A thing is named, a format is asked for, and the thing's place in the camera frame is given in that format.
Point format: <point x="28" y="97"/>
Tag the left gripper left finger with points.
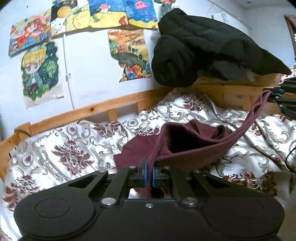
<point x="120" y="184"/>

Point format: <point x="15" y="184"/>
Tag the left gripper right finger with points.
<point x="175" y="181"/>

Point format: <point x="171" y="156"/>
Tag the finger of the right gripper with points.
<point x="275" y="91"/>

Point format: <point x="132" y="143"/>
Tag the maroon long-sleeve shirt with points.
<point x="184" y="146"/>

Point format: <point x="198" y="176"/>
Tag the floral satin bedspread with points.
<point x="262" y="160"/>

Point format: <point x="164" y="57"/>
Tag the black puffer jacket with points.
<point x="193" y="46"/>

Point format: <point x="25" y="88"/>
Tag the autumn landscape poster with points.
<point x="131" y="53"/>

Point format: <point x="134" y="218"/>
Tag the blonde anime character poster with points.
<point x="40" y="75"/>

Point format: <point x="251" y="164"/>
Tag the orange-haired anime poster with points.
<point x="30" y="31"/>

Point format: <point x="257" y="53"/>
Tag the wooden bed frame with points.
<point x="234" y="94"/>

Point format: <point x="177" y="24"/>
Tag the white wall conduit pipe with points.
<point x="68" y="74"/>

